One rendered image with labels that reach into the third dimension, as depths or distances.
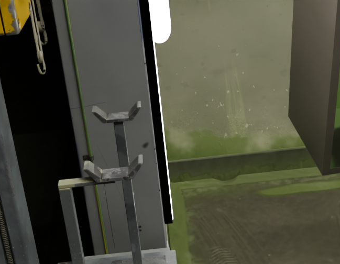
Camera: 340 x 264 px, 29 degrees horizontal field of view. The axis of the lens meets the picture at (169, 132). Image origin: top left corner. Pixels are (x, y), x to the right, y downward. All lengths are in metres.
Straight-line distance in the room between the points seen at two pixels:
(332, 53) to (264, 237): 0.95
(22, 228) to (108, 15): 0.55
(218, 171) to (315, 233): 0.59
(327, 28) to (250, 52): 1.17
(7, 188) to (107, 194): 0.59
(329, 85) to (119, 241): 0.79
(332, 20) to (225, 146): 1.22
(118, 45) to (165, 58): 1.65
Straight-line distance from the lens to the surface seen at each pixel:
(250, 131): 3.00
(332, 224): 2.71
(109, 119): 1.06
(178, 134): 2.98
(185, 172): 2.99
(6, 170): 0.98
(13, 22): 0.87
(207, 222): 2.73
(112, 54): 1.42
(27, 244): 1.05
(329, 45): 1.95
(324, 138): 2.10
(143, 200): 1.57
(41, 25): 1.51
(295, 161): 3.05
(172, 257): 1.25
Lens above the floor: 1.51
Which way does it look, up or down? 24 degrees down
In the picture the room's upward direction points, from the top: 6 degrees counter-clockwise
